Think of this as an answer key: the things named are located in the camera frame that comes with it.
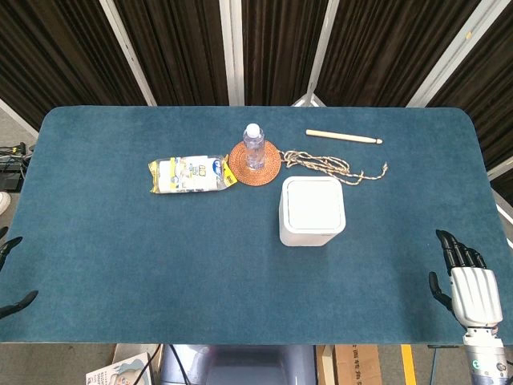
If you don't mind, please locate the black cable bundle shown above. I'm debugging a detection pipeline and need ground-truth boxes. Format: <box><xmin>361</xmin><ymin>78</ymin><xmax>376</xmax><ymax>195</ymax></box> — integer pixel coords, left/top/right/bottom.
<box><xmin>0</xmin><ymin>143</ymin><xmax>35</xmax><ymax>192</ymax></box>

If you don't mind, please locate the clear plastic water bottle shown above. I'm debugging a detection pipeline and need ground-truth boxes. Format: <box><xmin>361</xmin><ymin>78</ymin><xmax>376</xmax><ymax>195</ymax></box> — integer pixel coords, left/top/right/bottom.
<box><xmin>242</xmin><ymin>123</ymin><xmax>266</xmax><ymax>171</ymax></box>

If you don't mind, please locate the round woven orange coaster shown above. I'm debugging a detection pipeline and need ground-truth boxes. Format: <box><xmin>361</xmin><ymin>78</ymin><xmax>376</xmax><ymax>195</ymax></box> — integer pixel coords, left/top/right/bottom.
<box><xmin>228</xmin><ymin>140</ymin><xmax>282</xmax><ymax>187</ymax></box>

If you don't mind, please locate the wooden stick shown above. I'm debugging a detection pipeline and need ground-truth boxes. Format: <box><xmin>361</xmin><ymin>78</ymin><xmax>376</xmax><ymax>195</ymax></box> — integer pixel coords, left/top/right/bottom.
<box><xmin>305</xmin><ymin>128</ymin><xmax>383</xmax><ymax>145</ymax></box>

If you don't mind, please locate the white square lidded bin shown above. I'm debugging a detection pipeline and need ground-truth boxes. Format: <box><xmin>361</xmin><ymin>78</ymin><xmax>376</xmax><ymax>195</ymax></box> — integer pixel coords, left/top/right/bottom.
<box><xmin>278</xmin><ymin>176</ymin><xmax>347</xmax><ymax>247</ymax></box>

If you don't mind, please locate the blue felt table mat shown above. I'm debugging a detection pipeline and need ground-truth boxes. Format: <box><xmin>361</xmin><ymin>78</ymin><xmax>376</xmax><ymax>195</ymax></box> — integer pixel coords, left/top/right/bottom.
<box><xmin>0</xmin><ymin>105</ymin><xmax>513</xmax><ymax>345</ymax></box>

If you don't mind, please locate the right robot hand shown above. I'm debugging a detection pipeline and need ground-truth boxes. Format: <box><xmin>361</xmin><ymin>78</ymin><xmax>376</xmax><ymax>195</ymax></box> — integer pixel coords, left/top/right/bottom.
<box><xmin>428</xmin><ymin>229</ymin><xmax>504</xmax><ymax>331</ymax></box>

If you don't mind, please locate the printed paper booklet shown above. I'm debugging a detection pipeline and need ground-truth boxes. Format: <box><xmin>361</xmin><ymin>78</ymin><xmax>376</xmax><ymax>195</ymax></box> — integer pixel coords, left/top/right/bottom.
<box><xmin>85</xmin><ymin>351</ymin><xmax>154</xmax><ymax>385</ymax></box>

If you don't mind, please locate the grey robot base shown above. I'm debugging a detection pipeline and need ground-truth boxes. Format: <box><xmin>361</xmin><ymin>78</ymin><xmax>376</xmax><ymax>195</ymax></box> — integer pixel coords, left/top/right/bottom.
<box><xmin>160</xmin><ymin>344</ymin><xmax>318</xmax><ymax>385</ymax></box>

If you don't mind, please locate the cardboard box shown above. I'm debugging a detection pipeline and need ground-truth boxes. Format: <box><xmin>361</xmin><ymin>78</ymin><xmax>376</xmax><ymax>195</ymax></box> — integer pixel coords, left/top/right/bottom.
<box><xmin>316</xmin><ymin>344</ymin><xmax>382</xmax><ymax>385</ymax></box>

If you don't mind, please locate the plastic snack package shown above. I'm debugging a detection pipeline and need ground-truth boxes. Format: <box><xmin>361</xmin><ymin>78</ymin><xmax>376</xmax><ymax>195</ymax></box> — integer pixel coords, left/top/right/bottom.
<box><xmin>147</xmin><ymin>155</ymin><xmax>238</xmax><ymax>194</ymax></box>

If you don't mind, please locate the braided twine rope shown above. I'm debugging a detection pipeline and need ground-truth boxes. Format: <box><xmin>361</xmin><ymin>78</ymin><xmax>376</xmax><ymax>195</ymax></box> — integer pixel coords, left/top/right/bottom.
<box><xmin>279</xmin><ymin>149</ymin><xmax>389</xmax><ymax>186</ymax></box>

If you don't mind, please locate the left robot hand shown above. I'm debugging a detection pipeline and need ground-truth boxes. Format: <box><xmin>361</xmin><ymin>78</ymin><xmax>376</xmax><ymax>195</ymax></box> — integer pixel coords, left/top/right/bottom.
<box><xmin>0</xmin><ymin>226</ymin><xmax>40</xmax><ymax>320</ymax></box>

